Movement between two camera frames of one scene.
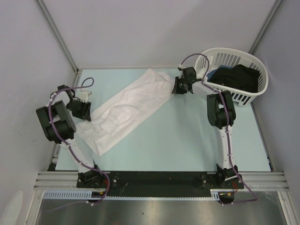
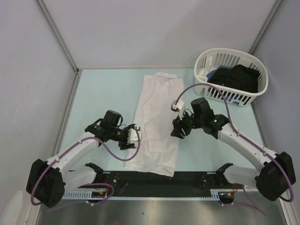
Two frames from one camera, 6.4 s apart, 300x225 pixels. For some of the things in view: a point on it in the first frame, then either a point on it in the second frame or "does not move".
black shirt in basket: [239, 77] does not move
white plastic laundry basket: [244, 75] does not move
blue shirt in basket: [209, 74] does not move
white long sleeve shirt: [116, 116] to [158, 151]
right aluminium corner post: [266, 23] does not move
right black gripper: [176, 90] to [178, 124]
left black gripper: [85, 113] to [123, 145]
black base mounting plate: [161, 183] does not move
